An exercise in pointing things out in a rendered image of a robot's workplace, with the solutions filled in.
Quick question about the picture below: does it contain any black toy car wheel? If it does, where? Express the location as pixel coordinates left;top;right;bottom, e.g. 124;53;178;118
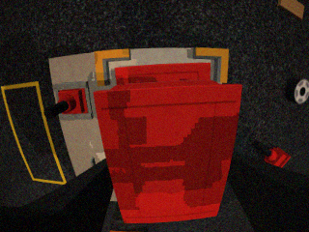
285;77;309;104

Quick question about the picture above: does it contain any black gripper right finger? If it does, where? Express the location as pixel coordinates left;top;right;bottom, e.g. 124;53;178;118
227;150;309;232

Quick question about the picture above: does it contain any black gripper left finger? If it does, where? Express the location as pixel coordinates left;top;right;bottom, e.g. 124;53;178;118
0;159;113;232

